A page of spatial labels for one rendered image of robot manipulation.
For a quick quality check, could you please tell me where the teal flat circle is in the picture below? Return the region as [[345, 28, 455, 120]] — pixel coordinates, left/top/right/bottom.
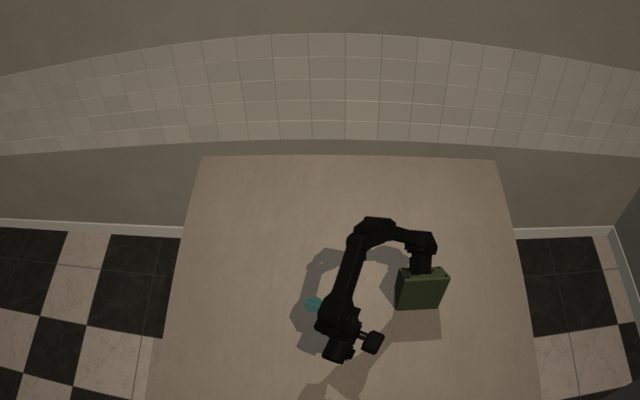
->
[[304, 297, 322, 312]]

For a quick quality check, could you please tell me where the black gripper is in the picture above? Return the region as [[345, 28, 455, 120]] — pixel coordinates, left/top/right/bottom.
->
[[314, 320, 385, 355]]

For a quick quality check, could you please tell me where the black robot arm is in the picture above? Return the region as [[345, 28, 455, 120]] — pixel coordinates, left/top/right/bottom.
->
[[317, 217, 438, 364]]

